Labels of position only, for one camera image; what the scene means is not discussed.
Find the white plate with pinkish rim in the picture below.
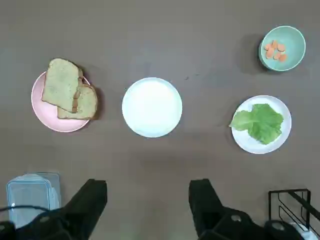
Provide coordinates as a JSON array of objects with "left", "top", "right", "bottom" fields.
[{"left": 231, "top": 94, "right": 292, "bottom": 154}]

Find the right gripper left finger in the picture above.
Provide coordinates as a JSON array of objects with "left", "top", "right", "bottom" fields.
[{"left": 0, "top": 178, "right": 108, "bottom": 240}]

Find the white round plate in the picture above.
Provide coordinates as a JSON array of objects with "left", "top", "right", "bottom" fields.
[{"left": 121, "top": 77, "right": 183, "bottom": 138}]

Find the black wire cup rack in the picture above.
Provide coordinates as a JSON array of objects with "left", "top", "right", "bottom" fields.
[{"left": 268, "top": 188, "right": 320, "bottom": 233}]

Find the green lettuce leaf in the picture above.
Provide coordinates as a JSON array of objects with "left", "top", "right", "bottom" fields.
[{"left": 229, "top": 103, "right": 285, "bottom": 145}]

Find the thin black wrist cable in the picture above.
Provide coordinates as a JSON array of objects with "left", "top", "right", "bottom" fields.
[{"left": 0, "top": 204, "right": 55, "bottom": 215}]

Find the pale green bowl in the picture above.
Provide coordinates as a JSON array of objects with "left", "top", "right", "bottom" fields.
[{"left": 258, "top": 25, "right": 307, "bottom": 72}]

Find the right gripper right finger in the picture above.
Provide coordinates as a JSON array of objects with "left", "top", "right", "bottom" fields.
[{"left": 188, "top": 178, "right": 310, "bottom": 240}]

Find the clear plastic lidded container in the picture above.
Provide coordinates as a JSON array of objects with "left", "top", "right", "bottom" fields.
[{"left": 6, "top": 172, "right": 62, "bottom": 226}]

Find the brown bread slice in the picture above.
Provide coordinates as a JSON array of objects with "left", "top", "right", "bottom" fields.
[
  {"left": 57, "top": 83, "right": 98, "bottom": 120},
  {"left": 41, "top": 58, "right": 84, "bottom": 113}
]

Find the pink round plate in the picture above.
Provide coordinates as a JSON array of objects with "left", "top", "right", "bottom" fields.
[{"left": 31, "top": 71, "right": 97, "bottom": 133}]

